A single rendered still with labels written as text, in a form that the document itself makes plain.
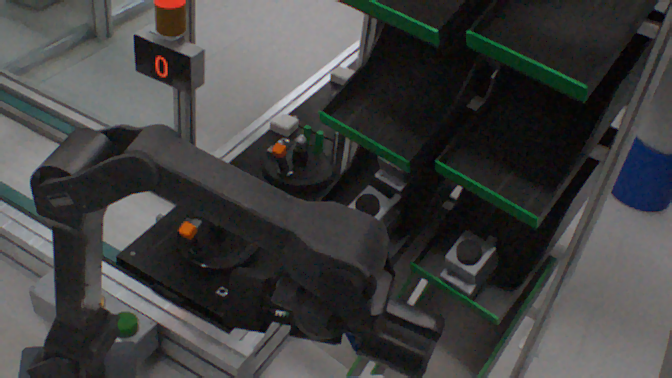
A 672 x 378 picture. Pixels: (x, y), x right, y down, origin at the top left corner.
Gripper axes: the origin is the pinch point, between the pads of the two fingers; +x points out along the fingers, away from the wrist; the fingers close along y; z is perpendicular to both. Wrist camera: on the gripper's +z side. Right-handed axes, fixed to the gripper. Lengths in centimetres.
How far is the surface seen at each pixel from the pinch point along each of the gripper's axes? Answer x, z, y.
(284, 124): 60, 41, 9
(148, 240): 42, 10, 27
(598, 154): -5.7, 23.6, -28.1
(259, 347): 32.8, -3.8, 5.0
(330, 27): 111, 90, 4
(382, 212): 5.1, 14.3, -6.2
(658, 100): 50, 60, -65
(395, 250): 7.6, 10.5, -8.9
